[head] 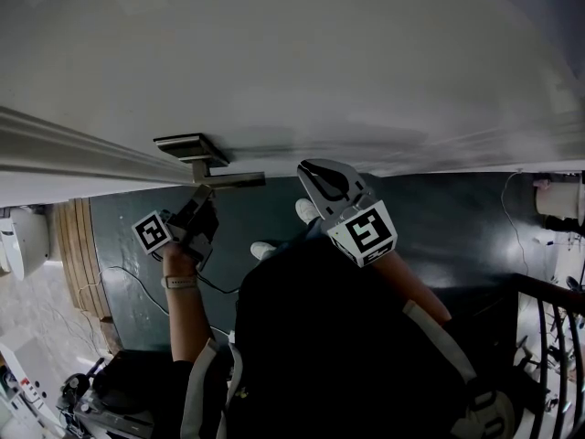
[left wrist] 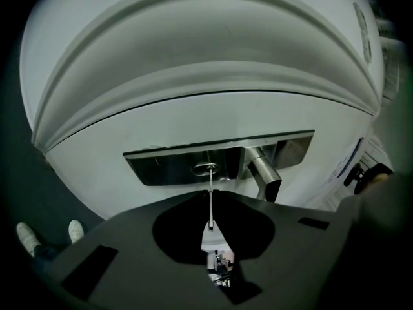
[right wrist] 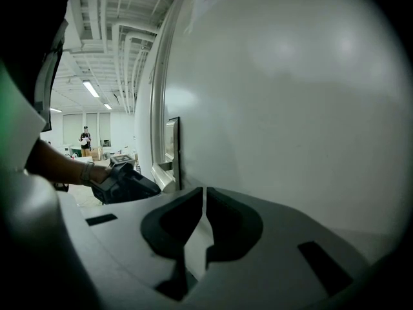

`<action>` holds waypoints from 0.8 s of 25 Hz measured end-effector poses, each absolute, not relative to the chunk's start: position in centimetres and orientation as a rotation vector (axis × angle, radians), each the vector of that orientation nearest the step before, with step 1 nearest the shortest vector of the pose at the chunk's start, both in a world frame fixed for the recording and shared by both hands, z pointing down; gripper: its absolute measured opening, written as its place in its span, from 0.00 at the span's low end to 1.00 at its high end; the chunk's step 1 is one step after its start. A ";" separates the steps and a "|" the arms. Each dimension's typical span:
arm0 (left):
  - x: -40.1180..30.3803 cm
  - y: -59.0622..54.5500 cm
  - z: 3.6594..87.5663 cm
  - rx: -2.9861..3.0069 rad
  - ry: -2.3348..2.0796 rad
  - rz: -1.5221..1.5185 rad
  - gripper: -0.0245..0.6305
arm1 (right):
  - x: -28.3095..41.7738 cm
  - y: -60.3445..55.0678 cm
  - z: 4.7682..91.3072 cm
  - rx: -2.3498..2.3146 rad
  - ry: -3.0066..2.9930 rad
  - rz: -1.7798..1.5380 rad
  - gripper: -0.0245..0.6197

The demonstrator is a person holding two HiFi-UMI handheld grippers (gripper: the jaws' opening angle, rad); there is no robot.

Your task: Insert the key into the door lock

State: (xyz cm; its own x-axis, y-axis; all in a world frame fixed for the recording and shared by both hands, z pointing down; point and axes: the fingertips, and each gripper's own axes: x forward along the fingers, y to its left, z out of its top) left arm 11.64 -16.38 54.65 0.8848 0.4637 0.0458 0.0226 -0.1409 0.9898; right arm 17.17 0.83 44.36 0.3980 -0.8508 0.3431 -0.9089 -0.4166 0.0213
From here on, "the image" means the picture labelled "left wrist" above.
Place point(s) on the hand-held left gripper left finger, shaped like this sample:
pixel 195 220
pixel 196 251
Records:
pixel 135 237

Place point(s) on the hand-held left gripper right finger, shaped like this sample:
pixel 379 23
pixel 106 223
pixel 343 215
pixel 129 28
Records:
pixel 290 244

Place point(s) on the person's right white shoe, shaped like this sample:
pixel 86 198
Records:
pixel 76 231

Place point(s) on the person's white shoe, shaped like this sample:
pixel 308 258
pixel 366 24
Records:
pixel 27 237
pixel 76 231

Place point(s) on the white paper notice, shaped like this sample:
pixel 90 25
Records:
pixel 334 179

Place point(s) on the person's blue jeans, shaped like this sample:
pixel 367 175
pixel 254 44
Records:
pixel 48 254

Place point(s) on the person's black and white shirt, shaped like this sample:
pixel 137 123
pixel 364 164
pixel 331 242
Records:
pixel 380 237

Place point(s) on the person's left white shoe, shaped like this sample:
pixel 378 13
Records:
pixel 27 237

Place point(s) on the black head-mounted camera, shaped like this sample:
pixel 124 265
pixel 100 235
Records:
pixel 358 176

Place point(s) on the wall switch panel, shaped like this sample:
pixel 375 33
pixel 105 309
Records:
pixel 363 31

